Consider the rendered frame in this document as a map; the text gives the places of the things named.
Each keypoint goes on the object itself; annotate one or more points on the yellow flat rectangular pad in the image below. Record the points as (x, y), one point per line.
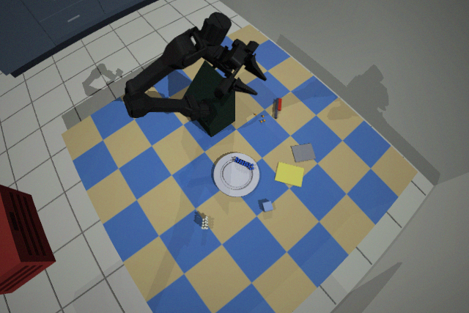
(290, 174)

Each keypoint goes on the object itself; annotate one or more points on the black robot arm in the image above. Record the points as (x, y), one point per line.
(179, 54)

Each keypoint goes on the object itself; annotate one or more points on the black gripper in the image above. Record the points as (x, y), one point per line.
(230, 83)

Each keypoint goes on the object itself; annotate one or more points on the white round bead board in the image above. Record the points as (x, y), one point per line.
(232, 178)

